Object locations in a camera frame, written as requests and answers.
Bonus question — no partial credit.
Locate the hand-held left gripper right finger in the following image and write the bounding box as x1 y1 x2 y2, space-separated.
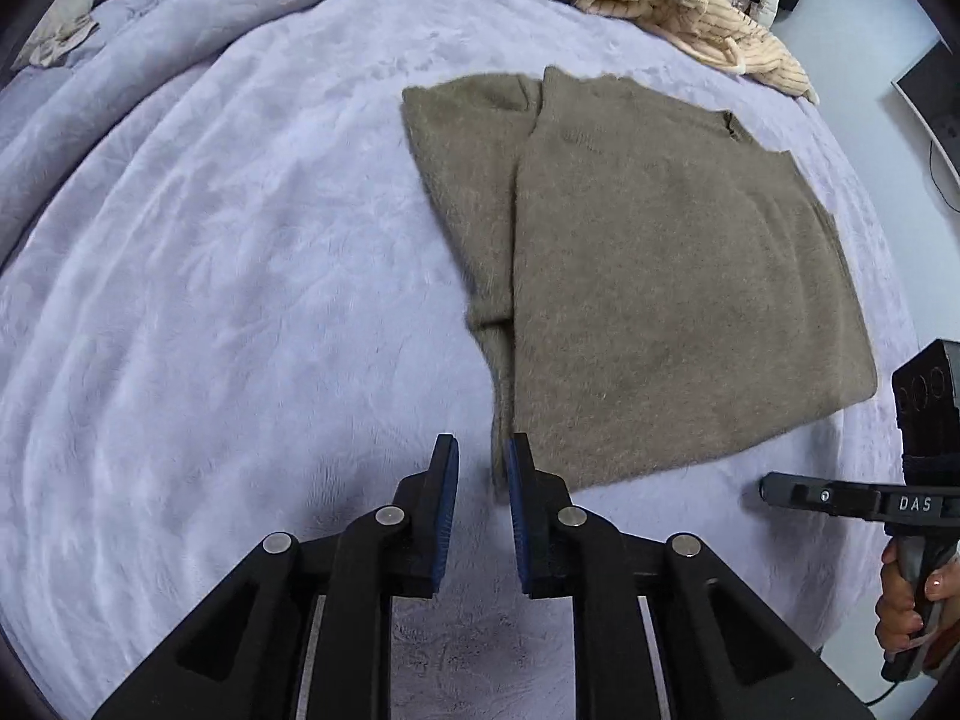
504 433 875 720

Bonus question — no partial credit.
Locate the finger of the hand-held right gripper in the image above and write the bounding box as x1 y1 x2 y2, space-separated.
760 471 880 520

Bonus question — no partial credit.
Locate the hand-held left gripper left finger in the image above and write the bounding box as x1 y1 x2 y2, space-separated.
91 433 460 720

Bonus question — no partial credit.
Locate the olive knit sweater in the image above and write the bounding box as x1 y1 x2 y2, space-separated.
401 66 878 496

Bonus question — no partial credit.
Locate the person's right hand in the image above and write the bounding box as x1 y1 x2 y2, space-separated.
876 540 960 672

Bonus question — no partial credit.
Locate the lavender plush blanket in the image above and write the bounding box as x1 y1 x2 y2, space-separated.
0 0 927 720

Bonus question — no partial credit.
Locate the white monitor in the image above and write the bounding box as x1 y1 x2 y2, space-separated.
891 41 960 185

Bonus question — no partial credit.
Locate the cream striped garment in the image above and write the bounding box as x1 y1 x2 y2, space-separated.
442 0 820 102

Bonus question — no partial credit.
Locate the small beige crumpled cloth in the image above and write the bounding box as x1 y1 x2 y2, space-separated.
11 0 100 70

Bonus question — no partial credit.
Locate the black cable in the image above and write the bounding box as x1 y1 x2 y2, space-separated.
928 139 960 200

